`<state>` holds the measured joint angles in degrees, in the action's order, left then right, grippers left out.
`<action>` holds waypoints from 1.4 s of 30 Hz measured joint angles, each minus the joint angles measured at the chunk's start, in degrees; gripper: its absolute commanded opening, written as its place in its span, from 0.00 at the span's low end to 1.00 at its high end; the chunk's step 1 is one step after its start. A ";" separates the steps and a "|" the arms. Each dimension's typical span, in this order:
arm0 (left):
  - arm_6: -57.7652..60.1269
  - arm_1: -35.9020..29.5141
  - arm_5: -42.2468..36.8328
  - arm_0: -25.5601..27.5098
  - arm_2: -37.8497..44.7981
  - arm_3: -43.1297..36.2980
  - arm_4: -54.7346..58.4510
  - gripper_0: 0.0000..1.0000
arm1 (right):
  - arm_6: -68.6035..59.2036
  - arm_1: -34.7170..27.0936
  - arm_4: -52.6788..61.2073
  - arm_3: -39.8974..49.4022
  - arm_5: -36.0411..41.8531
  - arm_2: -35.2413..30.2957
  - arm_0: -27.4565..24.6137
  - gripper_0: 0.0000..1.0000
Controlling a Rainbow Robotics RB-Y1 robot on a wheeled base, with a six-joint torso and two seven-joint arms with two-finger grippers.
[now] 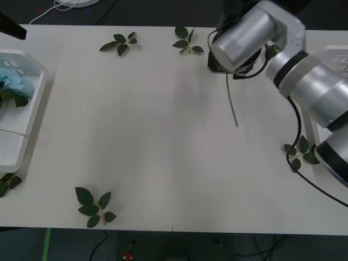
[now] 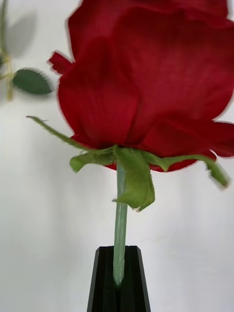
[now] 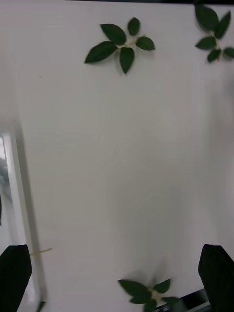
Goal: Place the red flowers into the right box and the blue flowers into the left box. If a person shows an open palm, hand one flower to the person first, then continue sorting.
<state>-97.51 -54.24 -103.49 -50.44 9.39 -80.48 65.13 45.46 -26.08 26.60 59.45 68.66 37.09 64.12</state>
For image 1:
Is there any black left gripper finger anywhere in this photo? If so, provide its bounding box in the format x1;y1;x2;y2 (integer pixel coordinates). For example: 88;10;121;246
0;12;28;41

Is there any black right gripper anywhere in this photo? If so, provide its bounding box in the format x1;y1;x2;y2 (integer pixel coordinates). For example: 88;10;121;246
207;50;234;74

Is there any red rose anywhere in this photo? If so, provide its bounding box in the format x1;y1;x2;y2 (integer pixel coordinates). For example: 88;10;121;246
225;72;240;128

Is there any dark robot base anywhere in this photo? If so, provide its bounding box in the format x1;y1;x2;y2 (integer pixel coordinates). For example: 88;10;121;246
116;231;235;261

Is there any pale blue flower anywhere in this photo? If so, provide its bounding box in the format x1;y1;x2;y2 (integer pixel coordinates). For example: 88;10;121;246
0;67;39;140

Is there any small green leaf twig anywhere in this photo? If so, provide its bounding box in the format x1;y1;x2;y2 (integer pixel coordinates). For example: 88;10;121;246
264;44;282;62

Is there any white round base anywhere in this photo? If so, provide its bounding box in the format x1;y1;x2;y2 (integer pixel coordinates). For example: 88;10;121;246
53;0;101;8

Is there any shallow white box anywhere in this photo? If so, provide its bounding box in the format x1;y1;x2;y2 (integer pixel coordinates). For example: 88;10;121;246
0;48;49;173
306;45;348;153

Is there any white cable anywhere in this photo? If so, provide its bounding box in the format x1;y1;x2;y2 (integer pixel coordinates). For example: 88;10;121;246
28;0;82;26

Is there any black floor cable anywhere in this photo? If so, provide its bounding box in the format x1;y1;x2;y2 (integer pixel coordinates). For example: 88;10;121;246
88;230;109;258
233;233;288;259

